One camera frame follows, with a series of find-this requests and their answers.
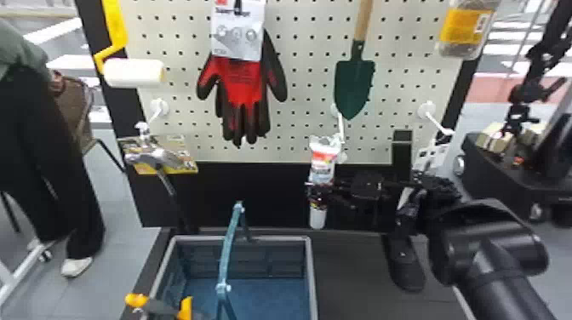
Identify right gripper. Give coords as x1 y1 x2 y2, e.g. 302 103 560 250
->
306 170 406 212

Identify white packaged brush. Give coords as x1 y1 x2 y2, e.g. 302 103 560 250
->
306 133 344 231

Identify blue basket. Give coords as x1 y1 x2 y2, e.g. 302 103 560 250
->
146 200 320 320

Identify green trowel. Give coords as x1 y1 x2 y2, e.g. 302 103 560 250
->
333 0 377 121

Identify white pegboard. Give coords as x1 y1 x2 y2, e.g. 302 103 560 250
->
73 0 483 234

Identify red black gloves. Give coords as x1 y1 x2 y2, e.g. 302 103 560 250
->
196 0 289 149

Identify hammer on yellow card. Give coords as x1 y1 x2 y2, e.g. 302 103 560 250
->
117 134 200 234

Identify orange black clamp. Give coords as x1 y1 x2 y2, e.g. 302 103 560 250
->
123 292 195 320

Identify yellow labelled brush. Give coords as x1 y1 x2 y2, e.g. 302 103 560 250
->
435 0 502 62

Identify yellow paint roller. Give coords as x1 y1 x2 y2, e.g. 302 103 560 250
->
92 0 167 89

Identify brown chair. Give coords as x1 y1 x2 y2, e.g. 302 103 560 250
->
49 71 127 174

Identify person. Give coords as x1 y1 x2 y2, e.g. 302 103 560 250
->
0 19 107 279

